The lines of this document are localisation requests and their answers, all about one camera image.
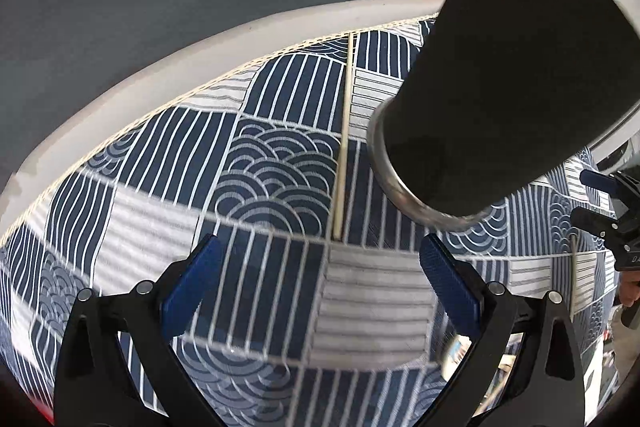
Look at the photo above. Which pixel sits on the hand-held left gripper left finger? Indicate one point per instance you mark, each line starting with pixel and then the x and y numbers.
pixel 192 289

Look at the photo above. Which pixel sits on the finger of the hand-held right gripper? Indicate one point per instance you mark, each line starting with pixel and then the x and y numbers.
pixel 595 179
pixel 592 218

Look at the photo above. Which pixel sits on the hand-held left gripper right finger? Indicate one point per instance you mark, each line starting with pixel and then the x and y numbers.
pixel 450 292

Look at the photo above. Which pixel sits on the black utensil holder cup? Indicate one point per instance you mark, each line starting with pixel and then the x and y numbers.
pixel 500 82

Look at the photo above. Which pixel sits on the person's right forearm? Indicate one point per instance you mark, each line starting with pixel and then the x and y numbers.
pixel 625 342

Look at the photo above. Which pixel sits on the person's right hand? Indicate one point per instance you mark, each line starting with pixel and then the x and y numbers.
pixel 629 288

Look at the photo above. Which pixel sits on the blue white patterned tablecloth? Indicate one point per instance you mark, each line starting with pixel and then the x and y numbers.
pixel 280 187

